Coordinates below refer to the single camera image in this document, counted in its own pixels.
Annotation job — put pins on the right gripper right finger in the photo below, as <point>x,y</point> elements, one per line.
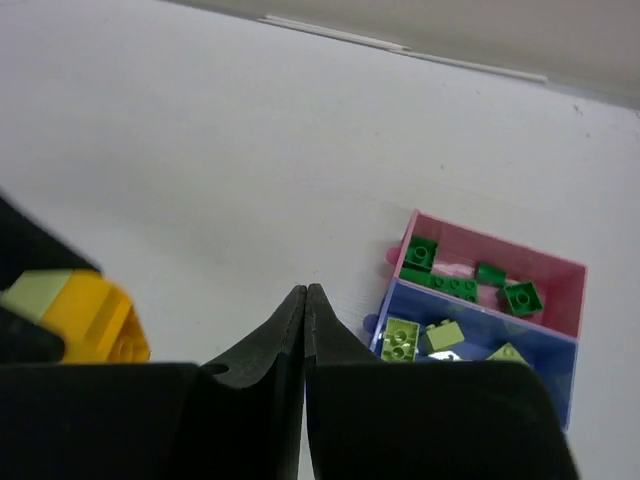
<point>372,419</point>

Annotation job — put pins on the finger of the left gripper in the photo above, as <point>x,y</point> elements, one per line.
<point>26,245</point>
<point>24,342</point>

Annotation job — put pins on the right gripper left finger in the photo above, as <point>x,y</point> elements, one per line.
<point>235,417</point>

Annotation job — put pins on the yellow curved lego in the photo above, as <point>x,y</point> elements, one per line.
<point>97,322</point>

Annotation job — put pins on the lime lego brick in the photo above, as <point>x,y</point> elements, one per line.
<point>507,352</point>
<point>442,336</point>
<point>400,340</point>

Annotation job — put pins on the green square lego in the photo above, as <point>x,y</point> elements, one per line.
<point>419,257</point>

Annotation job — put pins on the small dark green lego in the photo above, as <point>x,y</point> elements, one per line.
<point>490,275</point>

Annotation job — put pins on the pale lime lego on yellow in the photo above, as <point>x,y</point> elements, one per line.
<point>31,295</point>

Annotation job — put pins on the purple-blue container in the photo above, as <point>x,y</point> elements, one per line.
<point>551,354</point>

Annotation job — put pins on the pink container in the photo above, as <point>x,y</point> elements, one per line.
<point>494,263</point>

